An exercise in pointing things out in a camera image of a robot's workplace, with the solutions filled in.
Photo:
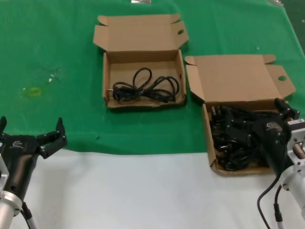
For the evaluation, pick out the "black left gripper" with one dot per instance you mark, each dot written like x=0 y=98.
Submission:
x=19 y=162

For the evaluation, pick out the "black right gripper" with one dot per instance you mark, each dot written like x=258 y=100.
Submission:
x=274 y=145

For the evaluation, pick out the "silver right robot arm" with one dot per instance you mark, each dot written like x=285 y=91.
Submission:
x=295 y=190

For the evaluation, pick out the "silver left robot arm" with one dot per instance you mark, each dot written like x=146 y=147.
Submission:
x=7 y=207

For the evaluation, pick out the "brown cardboard box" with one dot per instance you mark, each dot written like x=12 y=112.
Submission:
x=238 y=76

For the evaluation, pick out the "torn-edged cardboard box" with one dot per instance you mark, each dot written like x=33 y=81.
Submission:
x=143 y=59

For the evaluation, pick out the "yellow tape square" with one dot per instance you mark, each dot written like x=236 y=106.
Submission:
x=29 y=91

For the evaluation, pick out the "white paper scrap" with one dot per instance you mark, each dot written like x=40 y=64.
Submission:
x=50 y=80

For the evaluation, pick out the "green tablecloth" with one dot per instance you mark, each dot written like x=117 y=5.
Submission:
x=59 y=35

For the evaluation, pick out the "silver metal clamp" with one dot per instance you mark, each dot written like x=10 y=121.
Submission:
x=277 y=2
x=140 y=1

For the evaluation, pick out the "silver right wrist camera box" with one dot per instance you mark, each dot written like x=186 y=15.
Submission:
x=297 y=134

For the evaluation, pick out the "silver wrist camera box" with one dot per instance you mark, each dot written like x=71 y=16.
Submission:
x=3 y=176
x=297 y=134

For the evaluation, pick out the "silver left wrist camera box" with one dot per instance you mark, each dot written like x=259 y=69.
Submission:
x=3 y=176

